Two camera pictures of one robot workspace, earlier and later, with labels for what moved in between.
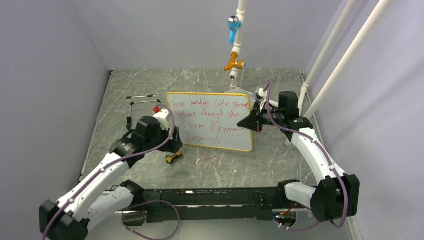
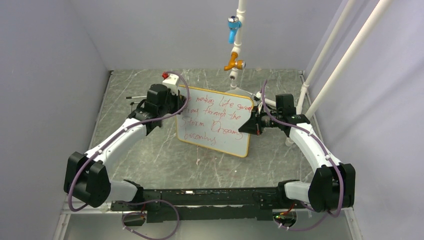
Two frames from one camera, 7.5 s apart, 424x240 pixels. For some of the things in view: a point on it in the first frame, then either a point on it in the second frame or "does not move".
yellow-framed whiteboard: (210, 120) does not move
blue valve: (234, 23) does not move
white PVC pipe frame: (305, 85) does not move
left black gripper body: (171, 145) -> (172, 104)
